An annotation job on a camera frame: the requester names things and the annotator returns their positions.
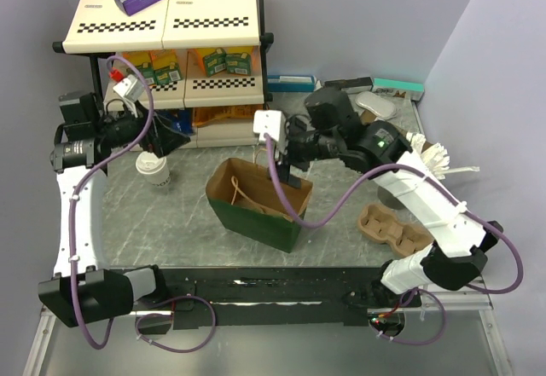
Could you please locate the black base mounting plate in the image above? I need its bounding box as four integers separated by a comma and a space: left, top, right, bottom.
161, 267, 402, 330

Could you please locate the green yellow carton far left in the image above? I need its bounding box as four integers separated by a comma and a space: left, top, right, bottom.
122, 50, 156, 86

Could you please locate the white oval pouch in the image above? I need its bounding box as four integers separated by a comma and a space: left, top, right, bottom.
355, 91, 397, 120

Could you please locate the black flat box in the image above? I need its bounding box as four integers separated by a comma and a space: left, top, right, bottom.
323, 77, 373, 95

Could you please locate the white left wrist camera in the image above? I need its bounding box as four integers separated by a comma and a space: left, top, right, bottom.
109, 69, 147, 118

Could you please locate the metal straw holder cup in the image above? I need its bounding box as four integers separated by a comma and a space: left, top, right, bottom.
377, 187, 405, 210

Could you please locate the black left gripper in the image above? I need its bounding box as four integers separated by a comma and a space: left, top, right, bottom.
95, 99, 189, 158

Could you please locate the teal flat box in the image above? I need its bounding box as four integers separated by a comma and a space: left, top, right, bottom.
371, 78, 425, 101

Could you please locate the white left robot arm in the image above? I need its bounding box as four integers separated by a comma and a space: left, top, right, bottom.
38, 91, 190, 327

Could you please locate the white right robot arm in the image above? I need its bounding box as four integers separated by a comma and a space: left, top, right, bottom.
253, 88, 499, 307

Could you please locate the brown green paper bag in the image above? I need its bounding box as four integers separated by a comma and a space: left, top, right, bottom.
206, 158, 301, 253

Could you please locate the brown kraft coffee pouch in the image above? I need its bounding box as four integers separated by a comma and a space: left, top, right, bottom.
360, 109, 410, 136

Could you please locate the brown pulp cup carrier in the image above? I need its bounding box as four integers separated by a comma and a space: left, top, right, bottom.
357, 203, 433, 257

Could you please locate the white paper coffee cup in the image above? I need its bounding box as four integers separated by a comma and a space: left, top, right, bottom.
135, 151, 171, 188

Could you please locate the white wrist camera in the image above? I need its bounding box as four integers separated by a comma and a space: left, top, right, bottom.
253, 109, 288, 162
109, 69, 147, 118

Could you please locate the orange snack bag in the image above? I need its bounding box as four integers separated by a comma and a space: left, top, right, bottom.
192, 104, 264, 128

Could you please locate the beige three-tier shelf rack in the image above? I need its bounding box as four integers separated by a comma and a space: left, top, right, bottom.
50, 0, 275, 150

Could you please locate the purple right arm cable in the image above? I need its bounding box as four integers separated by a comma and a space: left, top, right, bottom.
264, 133, 525, 346

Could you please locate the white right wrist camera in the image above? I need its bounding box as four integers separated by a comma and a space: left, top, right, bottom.
253, 109, 288, 162

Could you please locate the aluminium rail frame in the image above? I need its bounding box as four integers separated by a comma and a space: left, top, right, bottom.
24, 286, 512, 375

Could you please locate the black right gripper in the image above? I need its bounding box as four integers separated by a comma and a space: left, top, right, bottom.
267, 115, 343, 188

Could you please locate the blue snack bag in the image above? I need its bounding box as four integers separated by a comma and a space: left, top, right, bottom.
166, 109, 194, 136

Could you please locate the white plastic cup lid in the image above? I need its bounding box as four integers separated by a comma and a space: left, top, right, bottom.
135, 152, 168, 176

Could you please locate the blue flat box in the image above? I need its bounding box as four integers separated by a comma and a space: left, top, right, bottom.
267, 75, 317, 93

